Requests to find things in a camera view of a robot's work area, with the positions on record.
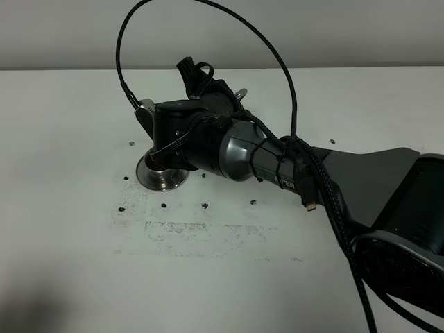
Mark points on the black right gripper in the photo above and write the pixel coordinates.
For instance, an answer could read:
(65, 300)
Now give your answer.
(217, 96)

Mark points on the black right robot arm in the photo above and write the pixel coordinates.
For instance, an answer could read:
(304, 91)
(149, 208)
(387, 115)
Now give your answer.
(391, 201)

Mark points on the front stainless steel teacup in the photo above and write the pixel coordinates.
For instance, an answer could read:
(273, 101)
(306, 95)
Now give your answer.
(152, 167)

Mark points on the stainless steel teapot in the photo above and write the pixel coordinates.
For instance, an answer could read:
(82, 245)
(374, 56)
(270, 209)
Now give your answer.
(240, 94)

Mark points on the front steel saucer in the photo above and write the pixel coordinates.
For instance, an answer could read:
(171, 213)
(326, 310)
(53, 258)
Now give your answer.
(160, 182)

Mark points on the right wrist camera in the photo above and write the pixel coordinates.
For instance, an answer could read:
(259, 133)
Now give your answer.
(144, 115)

